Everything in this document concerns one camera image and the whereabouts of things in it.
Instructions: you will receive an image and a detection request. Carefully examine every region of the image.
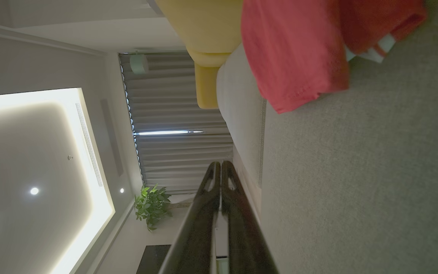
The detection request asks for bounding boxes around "black cabinet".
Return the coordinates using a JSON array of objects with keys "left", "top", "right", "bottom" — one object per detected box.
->
[{"left": 136, "top": 244, "right": 172, "bottom": 274}]

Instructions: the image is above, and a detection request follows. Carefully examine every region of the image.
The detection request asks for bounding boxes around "yellow sofa backrest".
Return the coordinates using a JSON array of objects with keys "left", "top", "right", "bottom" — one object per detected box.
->
[{"left": 154, "top": 0, "right": 244, "bottom": 110}]

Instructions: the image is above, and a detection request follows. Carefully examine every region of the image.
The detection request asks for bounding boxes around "green potted plant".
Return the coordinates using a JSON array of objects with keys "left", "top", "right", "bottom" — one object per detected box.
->
[{"left": 134, "top": 184, "right": 174, "bottom": 233}]

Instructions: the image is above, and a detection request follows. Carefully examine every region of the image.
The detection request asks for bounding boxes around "pale green pendant lamp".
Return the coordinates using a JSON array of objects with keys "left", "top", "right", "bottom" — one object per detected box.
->
[{"left": 130, "top": 53, "right": 149, "bottom": 75}]

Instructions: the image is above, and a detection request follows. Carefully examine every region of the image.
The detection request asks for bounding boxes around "grey pleated curtain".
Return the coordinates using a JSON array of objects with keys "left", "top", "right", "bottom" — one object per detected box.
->
[{"left": 119, "top": 51, "right": 235, "bottom": 195}]

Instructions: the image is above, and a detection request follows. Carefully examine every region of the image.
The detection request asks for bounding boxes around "grey sofa seat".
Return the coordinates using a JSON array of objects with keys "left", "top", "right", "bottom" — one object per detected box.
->
[{"left": 259, "top": 0, "right": 438, "bottom": 274}]

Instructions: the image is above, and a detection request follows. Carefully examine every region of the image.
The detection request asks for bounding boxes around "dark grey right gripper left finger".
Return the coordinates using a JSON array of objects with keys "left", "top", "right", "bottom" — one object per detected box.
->
[{"left": 158, "top": 161, "right": 221, "bottom": 274}]

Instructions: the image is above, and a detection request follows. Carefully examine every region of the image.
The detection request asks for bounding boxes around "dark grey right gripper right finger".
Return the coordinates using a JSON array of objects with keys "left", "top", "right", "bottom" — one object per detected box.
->
[{"left": 222, "top": 161, "right": 279, "bottom": 274}]

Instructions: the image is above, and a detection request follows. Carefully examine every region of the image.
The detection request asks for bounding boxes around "window behind curtain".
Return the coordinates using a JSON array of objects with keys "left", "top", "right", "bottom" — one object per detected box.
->
[{"left": 133, "top": 130, "right": 204, "bottom": 136}]

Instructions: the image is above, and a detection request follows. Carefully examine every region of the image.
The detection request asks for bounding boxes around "red Bulls 23 jersey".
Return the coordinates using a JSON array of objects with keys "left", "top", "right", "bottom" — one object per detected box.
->
[{"left": 241, "top": 0, "right": 428, "bottom": 114}]

